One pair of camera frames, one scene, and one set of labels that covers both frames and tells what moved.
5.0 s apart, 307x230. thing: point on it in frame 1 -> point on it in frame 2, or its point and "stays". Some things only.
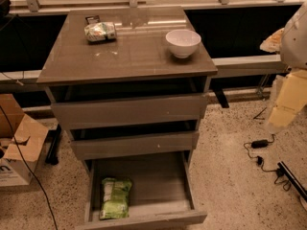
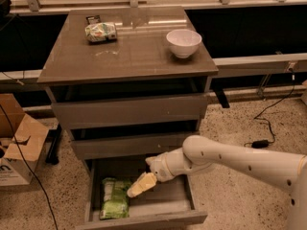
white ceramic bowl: [182, 42] stays
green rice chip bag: [115, 198] stays
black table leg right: [222, 97] stays
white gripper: [295, 43] -> [157, 168]
